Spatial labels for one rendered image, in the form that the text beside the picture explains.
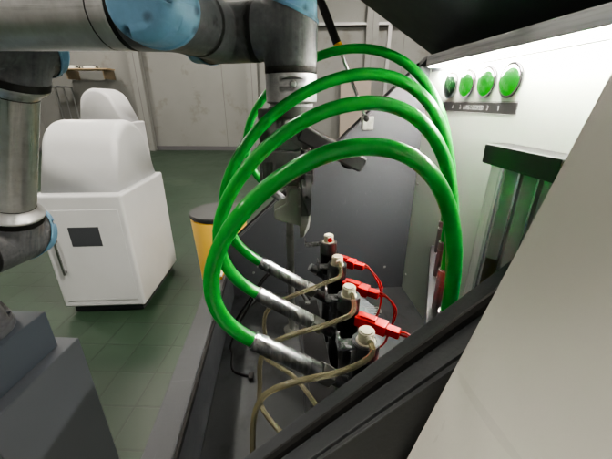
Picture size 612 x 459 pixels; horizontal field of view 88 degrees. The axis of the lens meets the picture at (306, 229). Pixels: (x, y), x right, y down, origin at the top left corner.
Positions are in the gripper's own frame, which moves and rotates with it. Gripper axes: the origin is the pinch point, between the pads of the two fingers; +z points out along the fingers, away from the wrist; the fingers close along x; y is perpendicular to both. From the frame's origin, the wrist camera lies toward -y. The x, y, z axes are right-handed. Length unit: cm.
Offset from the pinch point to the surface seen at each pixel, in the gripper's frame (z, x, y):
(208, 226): 56, -148, 52
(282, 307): 2.1, 19.2, 4.5
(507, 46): -27.8, 2.2, -28.7
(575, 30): -27.9, 13.1, -28.7
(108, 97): -26, -490, 254
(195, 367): 19.3, 10.3, 19.0
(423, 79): -23.7, 0.4, -17.6
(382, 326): 3.7, 21.9, -7.0
